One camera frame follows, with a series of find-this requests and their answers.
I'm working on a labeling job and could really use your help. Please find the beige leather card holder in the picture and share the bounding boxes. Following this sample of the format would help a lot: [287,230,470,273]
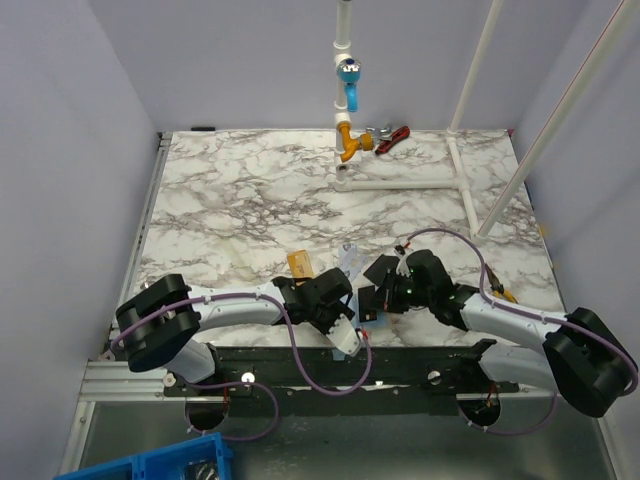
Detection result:
[350,295,390,331]

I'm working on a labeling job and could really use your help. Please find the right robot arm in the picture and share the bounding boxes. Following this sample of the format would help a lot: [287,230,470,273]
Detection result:
[364,250,638,418]

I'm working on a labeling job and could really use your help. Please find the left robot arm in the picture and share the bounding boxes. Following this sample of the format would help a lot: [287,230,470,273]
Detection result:
[111,268,361,395]

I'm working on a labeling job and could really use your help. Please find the gold card middle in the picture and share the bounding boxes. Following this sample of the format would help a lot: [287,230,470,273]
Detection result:
[287,250,315,280]

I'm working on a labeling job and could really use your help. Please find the blue tape piece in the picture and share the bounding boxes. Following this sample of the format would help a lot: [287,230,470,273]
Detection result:
[332,350,346,361]

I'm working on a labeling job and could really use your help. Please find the red black pliers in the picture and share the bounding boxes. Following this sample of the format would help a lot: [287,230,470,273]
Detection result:
[365,124,411,156]

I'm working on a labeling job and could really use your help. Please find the orange pipe valve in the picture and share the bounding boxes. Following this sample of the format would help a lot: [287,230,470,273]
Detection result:
[336,121,375,163]

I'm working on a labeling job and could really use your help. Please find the blue plastic bin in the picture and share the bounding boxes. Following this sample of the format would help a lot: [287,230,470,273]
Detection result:
[56,433,233,480]

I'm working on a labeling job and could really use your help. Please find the blue pipe valve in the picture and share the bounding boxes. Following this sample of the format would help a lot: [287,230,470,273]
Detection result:
[335,54,362,113]

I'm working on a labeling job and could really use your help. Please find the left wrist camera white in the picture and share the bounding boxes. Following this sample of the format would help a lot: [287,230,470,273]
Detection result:
[326,315,361,356]

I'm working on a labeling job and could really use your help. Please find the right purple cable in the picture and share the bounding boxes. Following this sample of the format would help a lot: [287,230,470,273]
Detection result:
[399,228,640,436]

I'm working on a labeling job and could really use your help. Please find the yellow handled pliers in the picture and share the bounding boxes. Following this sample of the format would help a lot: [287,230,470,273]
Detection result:
[484,264,518,304]

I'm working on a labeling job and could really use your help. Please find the aluminium rail frame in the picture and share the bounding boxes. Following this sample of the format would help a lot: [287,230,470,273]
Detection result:
[80,130,619,479]

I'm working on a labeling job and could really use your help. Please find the white PVC pipe frame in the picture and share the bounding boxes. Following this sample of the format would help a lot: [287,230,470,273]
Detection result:
[333,1,639,240]

